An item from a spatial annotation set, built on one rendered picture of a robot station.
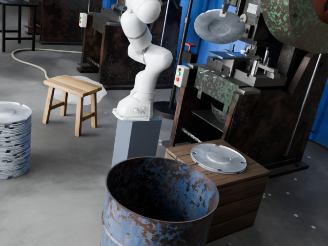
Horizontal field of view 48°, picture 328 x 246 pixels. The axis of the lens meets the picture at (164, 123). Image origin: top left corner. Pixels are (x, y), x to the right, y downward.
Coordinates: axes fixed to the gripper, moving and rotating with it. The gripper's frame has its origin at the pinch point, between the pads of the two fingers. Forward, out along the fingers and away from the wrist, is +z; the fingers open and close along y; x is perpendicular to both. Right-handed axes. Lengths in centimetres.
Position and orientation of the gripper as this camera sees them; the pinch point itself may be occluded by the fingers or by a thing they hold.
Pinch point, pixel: (223, 10)
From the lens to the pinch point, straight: 208.8
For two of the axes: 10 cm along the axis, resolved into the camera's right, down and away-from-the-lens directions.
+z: -0.6, 3.9, 9.2
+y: 1.9, -9.0, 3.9
